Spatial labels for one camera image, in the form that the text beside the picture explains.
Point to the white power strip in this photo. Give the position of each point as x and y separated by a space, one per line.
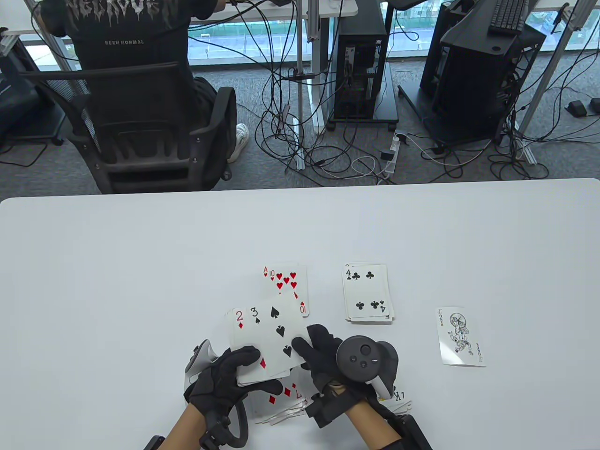
393 164

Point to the large black computer case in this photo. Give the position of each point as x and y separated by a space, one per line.
478 84

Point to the black keyboard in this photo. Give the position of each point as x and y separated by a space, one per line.
508 16

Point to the person's left hand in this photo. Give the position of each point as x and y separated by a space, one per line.
215 384

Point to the black spades playing card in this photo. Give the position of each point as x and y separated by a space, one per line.
398 405

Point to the black mesh office chair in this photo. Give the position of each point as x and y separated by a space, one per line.
140 159

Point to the person's right forearm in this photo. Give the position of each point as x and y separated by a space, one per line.
370 429

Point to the black foot pedal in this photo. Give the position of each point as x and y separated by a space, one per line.
595 105
575 108

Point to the hearts card pile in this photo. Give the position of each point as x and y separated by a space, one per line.
303 290

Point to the person's left forearm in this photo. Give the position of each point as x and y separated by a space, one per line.
185 431

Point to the black power adapter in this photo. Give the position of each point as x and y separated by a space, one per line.
388 154

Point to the spades card pile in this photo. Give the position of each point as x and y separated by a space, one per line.
267 337

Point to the aluminium frame leg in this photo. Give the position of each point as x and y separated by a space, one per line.
56 51
546 77

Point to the black equipment cart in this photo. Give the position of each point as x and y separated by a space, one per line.
18 93

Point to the single red heart playing card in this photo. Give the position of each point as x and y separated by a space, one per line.
265 270

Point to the black computer tower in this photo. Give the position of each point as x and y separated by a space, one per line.
363 28
440 28

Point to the black white joker playing card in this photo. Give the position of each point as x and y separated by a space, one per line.
461 337

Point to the black wheeled computer stand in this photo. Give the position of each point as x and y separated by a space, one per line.
386 108

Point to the red diamonds playing card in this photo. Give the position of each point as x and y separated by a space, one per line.
279 408
241 337

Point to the person's right hand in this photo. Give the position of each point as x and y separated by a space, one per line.
323 361

